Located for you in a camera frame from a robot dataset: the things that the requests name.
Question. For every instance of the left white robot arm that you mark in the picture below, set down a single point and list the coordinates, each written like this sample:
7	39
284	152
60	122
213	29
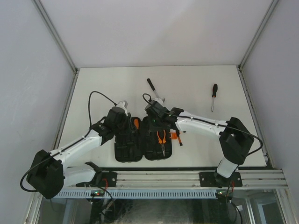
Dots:
51	171

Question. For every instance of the black orange handled screwdriver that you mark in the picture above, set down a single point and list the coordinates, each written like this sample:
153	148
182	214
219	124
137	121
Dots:
214	91

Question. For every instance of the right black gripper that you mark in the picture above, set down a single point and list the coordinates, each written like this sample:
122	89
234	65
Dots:
152	127

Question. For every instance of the orange grip bit screwdriver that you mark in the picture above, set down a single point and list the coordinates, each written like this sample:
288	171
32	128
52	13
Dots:
136	122

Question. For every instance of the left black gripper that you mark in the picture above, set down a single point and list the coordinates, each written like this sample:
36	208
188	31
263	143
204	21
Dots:
131	124

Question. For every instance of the black handled claw hammer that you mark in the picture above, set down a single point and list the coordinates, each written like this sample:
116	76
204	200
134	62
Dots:
154	90

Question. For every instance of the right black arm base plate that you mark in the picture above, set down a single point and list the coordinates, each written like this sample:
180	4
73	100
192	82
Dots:
212	179

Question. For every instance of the aluminium front frame rail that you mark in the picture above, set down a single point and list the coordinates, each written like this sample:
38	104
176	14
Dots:
251	179

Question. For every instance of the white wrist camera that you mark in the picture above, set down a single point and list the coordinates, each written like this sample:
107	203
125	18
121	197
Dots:
159	100
123	105

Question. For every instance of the blue slotted cable duct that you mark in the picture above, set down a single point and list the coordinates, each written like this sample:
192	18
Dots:
137	194

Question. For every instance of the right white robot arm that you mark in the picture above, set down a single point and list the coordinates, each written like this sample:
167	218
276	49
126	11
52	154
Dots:
233	137

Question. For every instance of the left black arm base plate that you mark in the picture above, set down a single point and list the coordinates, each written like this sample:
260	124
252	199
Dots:
104	179

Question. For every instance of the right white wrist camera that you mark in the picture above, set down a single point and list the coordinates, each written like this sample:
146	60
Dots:
159	100

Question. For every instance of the black plastic tool case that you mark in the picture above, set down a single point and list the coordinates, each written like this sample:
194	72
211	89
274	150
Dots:
130	147

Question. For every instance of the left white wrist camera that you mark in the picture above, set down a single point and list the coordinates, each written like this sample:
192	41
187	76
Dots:
123	105

